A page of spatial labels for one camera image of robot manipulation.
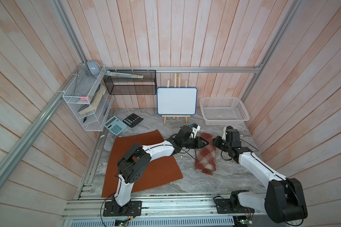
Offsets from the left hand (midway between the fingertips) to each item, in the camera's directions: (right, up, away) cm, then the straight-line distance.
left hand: (207, 146), depth 82 cm
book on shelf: (-65, +26, -3) cm, 70 cm away
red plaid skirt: (0, -7, +1) cm, 7 cm away
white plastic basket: (+24, +24, +36) cm, 49 cm away
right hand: (+6, +4, +7) cm, 10 cm away
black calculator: (-51, +16, +29) cm, 61 cm away
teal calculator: (-64, +12, +25) cm, 70 cm away
